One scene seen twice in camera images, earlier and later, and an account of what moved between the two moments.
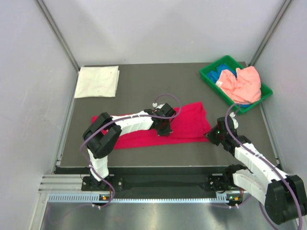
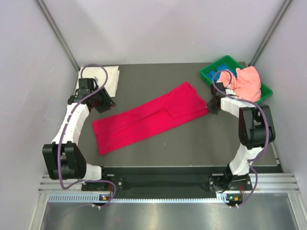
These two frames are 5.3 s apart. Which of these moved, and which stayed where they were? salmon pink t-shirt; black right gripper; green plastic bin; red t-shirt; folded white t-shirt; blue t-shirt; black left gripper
Moved: black right gripper; red t-shirt; black left gripper
Stayed: green plastic bin; salmon pink t-shirt; blue t-shirt; folded white t-shirt
